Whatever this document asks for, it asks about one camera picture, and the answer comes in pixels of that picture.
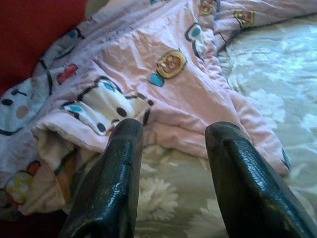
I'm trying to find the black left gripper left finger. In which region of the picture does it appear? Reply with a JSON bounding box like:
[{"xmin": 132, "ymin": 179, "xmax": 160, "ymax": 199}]
[{"xmin": 59, "ymin": 118, "xmax": 144, "ymax": 238}]

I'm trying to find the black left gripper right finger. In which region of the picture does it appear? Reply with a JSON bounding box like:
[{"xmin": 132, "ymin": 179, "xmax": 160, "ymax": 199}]
[{"xmin": 205, "ymin": 120, "xmax": 317, "ymax": 238}]

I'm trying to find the pink cartoon print quilt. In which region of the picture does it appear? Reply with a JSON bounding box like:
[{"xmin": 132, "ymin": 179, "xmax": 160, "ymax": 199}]
[{"xmin": 0, "ymin": 0, "xmax": 317, "ymax": 221}]

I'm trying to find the grey floral bed cover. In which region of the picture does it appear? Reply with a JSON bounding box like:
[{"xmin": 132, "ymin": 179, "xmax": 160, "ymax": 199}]
[{"xmin": 133, "ymin": 14, "xmax": 317, "ymax": 238}]

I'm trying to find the red sofa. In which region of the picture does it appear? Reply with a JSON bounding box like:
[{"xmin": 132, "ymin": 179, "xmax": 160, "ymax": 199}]
[{"xmin": 0, "ymin": 0, "xmax": 89, "ymax": 99}]

